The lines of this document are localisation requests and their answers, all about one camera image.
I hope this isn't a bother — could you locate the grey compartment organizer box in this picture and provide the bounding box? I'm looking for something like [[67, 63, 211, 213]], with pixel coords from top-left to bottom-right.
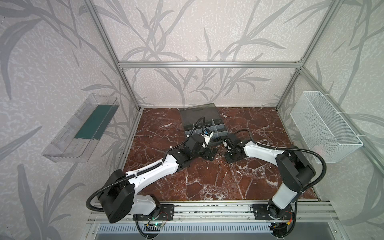
[[179, 103, 228, 146]]

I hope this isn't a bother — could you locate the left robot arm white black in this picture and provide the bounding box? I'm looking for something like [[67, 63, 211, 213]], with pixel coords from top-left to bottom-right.
[[86, 129, 217, 224]]

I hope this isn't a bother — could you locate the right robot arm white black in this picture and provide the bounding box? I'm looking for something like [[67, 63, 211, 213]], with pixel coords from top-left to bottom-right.
[[223, 134, 327, 219]]

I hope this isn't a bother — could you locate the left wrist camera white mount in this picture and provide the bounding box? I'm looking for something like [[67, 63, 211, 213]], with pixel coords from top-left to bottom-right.
[[202, 128, 214, 144]]

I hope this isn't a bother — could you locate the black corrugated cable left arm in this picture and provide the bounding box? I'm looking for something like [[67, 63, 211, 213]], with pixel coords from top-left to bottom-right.
[[85, 116, 206, 213]]

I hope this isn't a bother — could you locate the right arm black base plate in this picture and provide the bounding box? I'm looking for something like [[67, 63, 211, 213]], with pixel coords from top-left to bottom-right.
[[250, 204, 294, 221]]

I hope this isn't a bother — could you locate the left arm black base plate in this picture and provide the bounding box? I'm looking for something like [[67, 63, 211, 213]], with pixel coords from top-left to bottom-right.
[[133, 204, 175, 222]]

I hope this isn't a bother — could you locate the white wire mesh basket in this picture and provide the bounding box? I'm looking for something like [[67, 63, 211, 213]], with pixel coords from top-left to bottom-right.
[[291, 91, 364, 164]]

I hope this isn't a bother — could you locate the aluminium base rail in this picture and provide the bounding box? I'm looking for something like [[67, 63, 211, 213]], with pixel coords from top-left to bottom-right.
[[86, 200, 341, 224]]

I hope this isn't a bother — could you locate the aluminium frame back crossbar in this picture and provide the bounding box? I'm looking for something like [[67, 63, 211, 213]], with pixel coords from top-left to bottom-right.
[[118, 61, 302, 69]]

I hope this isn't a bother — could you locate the clear plastic wall bin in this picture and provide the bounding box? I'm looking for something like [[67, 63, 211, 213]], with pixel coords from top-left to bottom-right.
[[42, 94, 120, 163]]

